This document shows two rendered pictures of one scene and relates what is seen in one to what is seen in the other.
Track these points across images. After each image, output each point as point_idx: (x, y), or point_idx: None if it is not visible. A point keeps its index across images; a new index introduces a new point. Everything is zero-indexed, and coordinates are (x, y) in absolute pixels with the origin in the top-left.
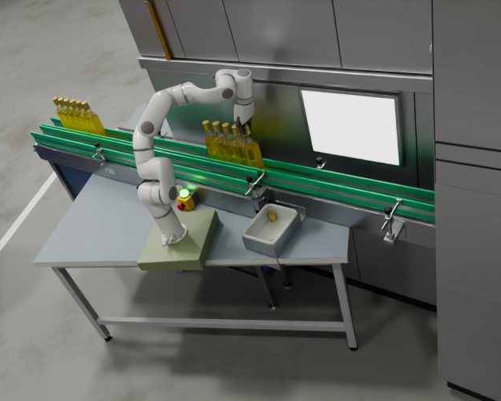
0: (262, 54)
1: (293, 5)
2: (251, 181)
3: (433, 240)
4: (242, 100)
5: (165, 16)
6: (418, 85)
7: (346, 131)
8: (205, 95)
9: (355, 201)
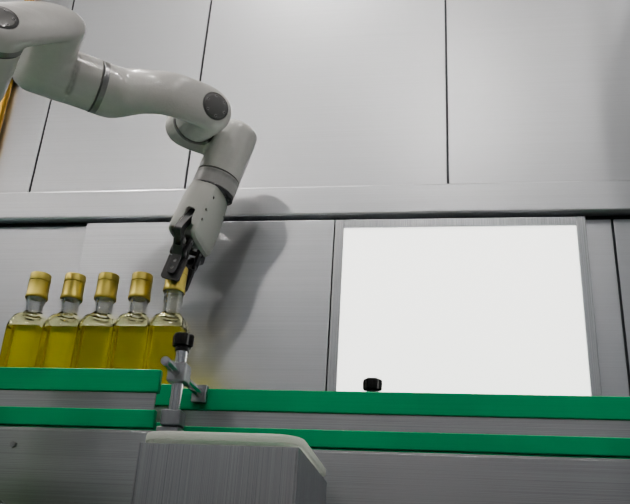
0: (254, 171)
1: (363, 78)
2: (188, 349)
3: None
4: (218, 172)
5: (32, 108)
6: (628, 194)
7: (446, 324)
8: (166, 77)
9: (520, 442)
